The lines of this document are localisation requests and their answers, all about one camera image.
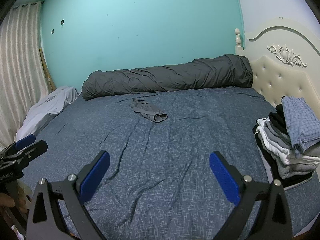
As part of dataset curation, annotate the grey garment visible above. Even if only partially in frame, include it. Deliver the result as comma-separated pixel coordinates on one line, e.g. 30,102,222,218
130,99,168,123

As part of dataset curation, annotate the stack of folded clothes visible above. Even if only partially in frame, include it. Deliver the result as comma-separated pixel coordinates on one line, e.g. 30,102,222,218
255,103,319,180

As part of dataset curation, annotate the person's left hand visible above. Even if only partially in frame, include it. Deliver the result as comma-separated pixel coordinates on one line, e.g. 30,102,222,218
0,186,27,216

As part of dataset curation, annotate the light grey cloth bedside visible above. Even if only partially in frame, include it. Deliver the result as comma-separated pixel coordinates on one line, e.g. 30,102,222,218
15,86,79,141

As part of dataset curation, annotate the beige striped curtain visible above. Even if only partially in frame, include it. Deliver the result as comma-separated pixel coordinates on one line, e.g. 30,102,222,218
1,2,49,148

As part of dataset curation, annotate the blue patterned bed sheet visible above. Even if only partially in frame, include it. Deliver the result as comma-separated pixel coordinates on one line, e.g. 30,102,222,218
18,87,320,240

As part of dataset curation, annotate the dark grey rolled duvet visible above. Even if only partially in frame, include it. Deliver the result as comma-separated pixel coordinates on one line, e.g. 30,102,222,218
82,54,253,100

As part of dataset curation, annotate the cream tufted headboard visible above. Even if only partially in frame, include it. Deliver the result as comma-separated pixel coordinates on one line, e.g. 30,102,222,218
234,17,319,116

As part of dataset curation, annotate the wooden stick by wall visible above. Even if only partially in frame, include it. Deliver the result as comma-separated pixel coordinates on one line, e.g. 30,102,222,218
39,48,56,92

